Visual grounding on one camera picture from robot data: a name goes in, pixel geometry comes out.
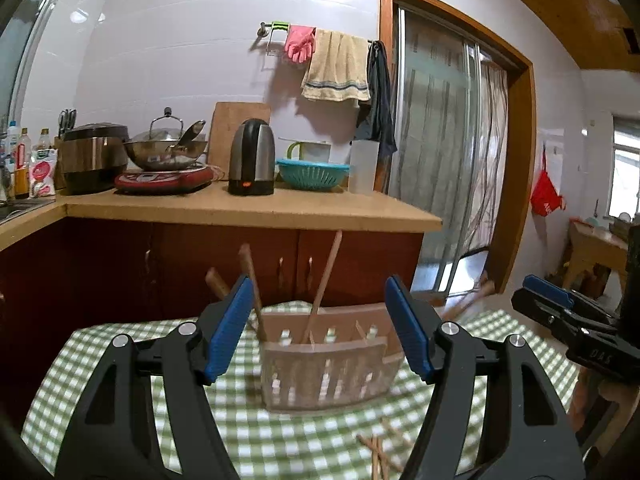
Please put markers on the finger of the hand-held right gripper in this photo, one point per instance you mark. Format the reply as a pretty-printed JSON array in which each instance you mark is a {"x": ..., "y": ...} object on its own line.
[
  {"x": 545, "y": 310},
  {"x": 547, "y": 289}
]

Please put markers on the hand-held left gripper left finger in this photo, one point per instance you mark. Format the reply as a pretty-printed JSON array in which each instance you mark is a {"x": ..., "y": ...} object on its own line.
[{"x": 227, "y": 330}]

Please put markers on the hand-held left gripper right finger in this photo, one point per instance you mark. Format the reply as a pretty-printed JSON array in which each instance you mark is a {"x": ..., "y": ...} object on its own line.
[{"x": 407, "y": 330}]

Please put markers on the long brown wooden chopstick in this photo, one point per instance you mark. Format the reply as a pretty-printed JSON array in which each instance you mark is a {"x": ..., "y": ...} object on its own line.
[
  {"x": 216, "y": 282},
  {"x": 327, "y": 280},
  {"x": 247, "y": 262},
  {"x": 472, "y": 300}
]

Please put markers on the pink perforated utensil basket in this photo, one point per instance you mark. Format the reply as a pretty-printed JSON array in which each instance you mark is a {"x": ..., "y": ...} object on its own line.
[{"x": 320, "y": 380}]

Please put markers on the pile of wooden chopsticks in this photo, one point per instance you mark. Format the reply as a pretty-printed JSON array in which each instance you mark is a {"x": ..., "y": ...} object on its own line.
[{"x": 375, "y": 452}]

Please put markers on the person's right hand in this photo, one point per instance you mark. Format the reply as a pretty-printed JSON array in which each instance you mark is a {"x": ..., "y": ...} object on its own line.
[{"x": 616, "y": 410}]

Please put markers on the light wooden side table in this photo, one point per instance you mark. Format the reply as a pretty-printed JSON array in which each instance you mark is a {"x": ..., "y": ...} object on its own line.
[{"x": 590, "y": 245}]

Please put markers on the dark red kitchen cabinets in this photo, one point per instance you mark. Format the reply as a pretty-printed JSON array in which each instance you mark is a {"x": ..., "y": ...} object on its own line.
[{"x": 175, "y": 260}]

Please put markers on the red hanging bag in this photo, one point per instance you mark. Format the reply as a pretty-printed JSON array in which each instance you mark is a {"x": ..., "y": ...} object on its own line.
[{"x": 545, "y": 195}]

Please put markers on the green white checkered tablecloth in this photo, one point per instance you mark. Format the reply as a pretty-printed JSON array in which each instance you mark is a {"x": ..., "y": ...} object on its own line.
[{"x": 300, "y": 440}]

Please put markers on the wooden kitchen countertop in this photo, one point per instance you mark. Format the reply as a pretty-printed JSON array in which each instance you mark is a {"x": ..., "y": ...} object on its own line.
[{"x": 300, "y": 210}]

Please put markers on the small bright window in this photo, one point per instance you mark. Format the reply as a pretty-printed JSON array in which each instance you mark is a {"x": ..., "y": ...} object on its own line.
[{"x": 625, "y": 170}]

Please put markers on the red induction cooker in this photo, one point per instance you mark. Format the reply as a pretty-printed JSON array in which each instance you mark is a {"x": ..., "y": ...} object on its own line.
[{"x": 165, "y": 181}]

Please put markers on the translucent white container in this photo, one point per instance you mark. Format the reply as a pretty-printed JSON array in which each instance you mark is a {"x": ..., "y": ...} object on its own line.
[{"x": 363, "y": 170}]

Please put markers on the black steel electric kettle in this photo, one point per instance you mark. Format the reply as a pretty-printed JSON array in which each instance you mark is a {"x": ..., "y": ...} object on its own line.
[{"x": 252, "y": 160}]

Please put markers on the teal plastic colander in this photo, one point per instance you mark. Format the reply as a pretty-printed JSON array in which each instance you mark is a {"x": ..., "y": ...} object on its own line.
[{"x": 312, "y": 175}]

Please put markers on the steel wok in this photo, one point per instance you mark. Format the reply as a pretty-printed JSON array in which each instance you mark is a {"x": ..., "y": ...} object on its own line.
[{"x": 160, "y": 159}]

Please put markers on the striped sheer curtain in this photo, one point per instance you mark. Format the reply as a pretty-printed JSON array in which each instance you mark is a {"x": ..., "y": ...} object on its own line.
[{"x": 445, "y": 135}]

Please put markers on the sliding glass door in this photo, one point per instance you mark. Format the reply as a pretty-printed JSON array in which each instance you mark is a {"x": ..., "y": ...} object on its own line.
[{"x": 472, "y": 110}]

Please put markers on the steel ladle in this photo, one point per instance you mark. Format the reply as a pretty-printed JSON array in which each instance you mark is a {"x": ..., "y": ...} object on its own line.
[{"x": 192, "y": 130}]

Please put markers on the wooden cutting board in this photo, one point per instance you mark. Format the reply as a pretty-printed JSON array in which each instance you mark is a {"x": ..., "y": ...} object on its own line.
[{"x": 225, "y": 125}]

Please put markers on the dark hanging cloth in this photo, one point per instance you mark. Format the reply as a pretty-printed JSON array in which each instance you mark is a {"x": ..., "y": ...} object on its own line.
[{"x": 382, "y": 125}]

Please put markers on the steel rice cooker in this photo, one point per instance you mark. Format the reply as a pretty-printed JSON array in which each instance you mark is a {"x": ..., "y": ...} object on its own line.
[{"x": 95, "y": 160}]

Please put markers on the steel kitchen sink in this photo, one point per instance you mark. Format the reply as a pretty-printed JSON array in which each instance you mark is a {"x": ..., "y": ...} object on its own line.
[{"x": 15, "y": 212}]

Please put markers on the pink white pouch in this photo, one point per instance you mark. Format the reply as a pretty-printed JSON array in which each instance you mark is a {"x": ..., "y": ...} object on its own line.
[{"x": 42, "y": 172}]

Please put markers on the amber oil bottle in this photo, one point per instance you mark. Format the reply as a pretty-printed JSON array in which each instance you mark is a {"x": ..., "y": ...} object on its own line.
[{"x": 22, "y": 180}]

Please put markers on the knife block with scissors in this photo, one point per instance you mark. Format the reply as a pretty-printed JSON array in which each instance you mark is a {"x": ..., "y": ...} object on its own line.
[{"x": 67, "y": 117}]

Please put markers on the beige striped towel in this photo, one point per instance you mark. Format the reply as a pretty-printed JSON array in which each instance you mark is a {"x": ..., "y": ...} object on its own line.
[{"x": 335, "y": 65}]

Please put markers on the white bottle blue cap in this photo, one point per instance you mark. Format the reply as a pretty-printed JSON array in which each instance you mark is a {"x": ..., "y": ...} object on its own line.
[{"x": 10, "y": 140}]

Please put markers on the pink rubber gloves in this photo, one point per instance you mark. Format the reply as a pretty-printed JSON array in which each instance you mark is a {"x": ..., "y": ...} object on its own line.
[{"x": 300, "y": 45}]

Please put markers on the large kitchen window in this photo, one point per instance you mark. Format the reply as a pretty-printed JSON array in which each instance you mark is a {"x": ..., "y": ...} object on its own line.
[{"x": 20, "y": 35}]

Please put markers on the wooden door frame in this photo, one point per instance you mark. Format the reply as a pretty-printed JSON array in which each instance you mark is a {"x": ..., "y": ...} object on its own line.
[{"x": 520, "y": 160}]

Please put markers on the white wall paper sheet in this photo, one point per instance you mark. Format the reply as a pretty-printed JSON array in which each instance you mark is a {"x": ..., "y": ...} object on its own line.
[{"x": 550, "y": 150}]

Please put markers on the metal towel rail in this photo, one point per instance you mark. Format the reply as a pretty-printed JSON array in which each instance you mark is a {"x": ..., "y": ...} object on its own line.
[{"x": 265, "y": 30}]

